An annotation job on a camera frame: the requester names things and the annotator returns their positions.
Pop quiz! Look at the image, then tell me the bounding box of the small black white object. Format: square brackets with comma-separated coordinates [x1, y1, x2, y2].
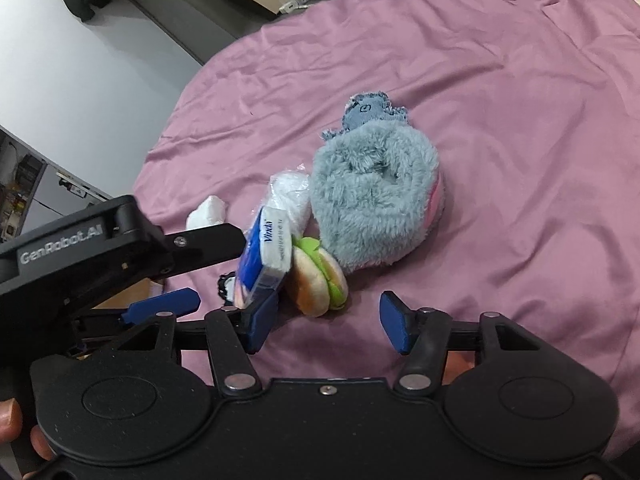
[217, 271, 235, 307]

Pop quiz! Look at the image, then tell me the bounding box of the grey fluffy slipper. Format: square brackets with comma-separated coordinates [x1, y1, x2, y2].
[310, 119, 445, 273]

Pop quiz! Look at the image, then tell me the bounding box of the white crumpled tissue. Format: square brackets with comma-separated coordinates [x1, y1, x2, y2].
[186, 195, 227, 231]

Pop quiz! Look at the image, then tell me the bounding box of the plush hamburger toy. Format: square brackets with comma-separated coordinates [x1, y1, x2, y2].
[285, 237, 348, 318]

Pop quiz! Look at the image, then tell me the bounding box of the blue crocheted doily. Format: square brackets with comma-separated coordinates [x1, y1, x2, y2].
[321, 91, 409, 141]

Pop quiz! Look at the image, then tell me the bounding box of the white plastic wrapped bundle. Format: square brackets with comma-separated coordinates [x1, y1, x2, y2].
[262, 165, 311, 237]

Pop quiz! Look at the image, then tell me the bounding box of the cardboard box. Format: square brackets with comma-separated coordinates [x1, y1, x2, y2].
[94, 278, 164, 310]

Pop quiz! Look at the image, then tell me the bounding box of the pink bed sheet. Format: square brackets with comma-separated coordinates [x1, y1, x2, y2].
[134, 0, 639, 456]

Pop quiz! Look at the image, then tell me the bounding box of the blue tissue pack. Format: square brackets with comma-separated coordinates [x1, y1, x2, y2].
[234, 206, 292, 309]

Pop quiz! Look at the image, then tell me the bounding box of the person's left hand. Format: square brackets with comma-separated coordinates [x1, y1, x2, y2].
[0, 399, 54, 460]

